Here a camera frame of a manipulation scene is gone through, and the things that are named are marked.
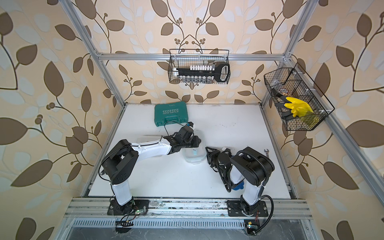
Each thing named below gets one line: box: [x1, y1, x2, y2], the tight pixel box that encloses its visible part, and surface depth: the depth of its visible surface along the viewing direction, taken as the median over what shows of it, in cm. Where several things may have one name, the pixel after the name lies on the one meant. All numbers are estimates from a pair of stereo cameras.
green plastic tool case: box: [154, 101, 189, 127], surface depth 111 cm
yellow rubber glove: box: [284, 96, 314, 118], surface depth 68 cm
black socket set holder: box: [173, 64, 231, 83], surface depth 86 cm
